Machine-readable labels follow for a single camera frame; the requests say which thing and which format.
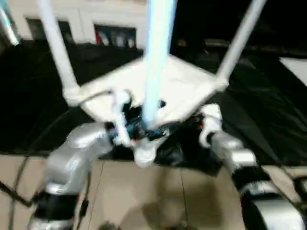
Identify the black folding table stand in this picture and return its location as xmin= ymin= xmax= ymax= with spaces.
xmin=0 ymin=181 xmax=35 ymax=207

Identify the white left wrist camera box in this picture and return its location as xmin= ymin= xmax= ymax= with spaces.
xmin=109 ymin=90 xmax=133 ymax=147

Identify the teal plastic object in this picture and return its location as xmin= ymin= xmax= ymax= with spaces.
xmin=0 ymin=0 xmax=21 ymax=46

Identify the silver metal rail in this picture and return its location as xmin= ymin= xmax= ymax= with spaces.
xmin=206 ymin=40 xmax=307 ymax=56

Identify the black work mat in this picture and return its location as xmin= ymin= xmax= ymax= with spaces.
xmin=0 ymin=38 xmax=307 ymax=169

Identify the white glass-door cabinet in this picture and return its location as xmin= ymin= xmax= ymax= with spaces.
xmin=10 ymin=0 xmax=150 ymax=49

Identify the white plastic table top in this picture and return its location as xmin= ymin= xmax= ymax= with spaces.
xmin=65 ymin=52 xmax=230 ymax=167

